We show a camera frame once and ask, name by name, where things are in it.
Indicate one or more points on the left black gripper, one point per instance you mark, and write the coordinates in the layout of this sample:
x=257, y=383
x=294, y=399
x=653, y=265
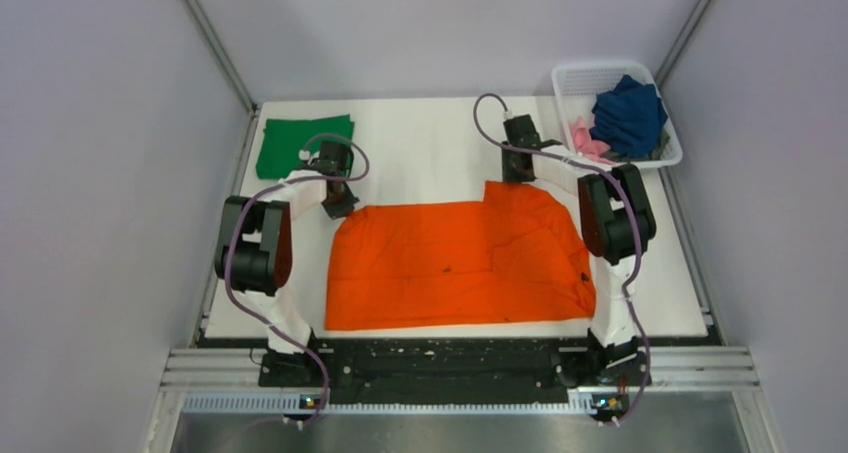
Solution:
x=343, y=209

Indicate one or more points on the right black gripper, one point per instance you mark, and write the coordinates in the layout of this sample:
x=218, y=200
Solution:
x=509, y=176

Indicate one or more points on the orange t-shirt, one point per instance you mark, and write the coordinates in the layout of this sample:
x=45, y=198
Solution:
x=514, y=256

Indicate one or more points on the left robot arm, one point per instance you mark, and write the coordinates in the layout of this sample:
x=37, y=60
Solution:
x=254, y=254

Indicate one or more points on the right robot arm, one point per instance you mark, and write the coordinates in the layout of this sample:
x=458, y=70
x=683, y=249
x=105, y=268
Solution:
x=616, y=225

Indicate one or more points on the folded green t-shirt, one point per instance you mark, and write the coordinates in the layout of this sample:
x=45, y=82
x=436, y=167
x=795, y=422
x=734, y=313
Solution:
x=283, y=139

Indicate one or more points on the pink t-shirt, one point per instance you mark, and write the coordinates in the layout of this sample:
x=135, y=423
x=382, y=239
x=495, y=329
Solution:
x=586, y=145

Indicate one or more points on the white plastic basket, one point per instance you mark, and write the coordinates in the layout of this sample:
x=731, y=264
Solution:
x=576, y=86

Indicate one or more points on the dark blue t-shirt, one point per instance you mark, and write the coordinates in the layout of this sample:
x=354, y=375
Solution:
x=630, y=117

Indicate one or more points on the dark grey t-shirt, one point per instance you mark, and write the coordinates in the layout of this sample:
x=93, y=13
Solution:
x=654, y=155

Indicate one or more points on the aluminium frame rail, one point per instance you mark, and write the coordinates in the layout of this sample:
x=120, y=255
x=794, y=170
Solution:
x=228, y=381

